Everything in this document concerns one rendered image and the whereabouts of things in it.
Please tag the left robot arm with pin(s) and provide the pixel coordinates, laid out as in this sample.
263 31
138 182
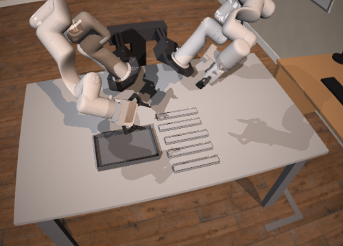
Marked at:
230 27

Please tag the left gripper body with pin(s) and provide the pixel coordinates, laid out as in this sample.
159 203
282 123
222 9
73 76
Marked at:
214 72

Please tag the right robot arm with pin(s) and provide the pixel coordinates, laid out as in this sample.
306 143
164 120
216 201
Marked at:
53 21

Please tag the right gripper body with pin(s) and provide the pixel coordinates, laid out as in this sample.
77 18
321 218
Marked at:
131 113

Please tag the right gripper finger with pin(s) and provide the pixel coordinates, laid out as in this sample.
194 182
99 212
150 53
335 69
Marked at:
133 128
139 101

